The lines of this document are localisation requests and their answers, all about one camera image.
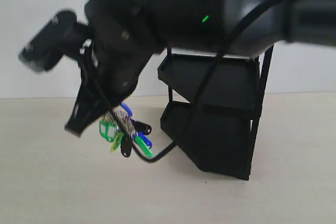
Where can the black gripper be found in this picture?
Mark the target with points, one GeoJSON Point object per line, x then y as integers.
{"type": "Point", "coordinates": [126, 35]}

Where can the bunch of coloured key tags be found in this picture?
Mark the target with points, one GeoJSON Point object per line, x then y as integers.
{"type": "Point", "coordinates": [121, 130]}

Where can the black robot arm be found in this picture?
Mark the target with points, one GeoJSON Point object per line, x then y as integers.
{"type": "Point", "coordinates": [242, 27]}

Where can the black two-tier metal rack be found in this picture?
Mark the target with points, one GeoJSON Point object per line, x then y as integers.
{"type": "Point", "coordinates": [218, 137]}

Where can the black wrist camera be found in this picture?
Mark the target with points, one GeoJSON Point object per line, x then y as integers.
{"type": "Point", "coordinates": [61, 36]}

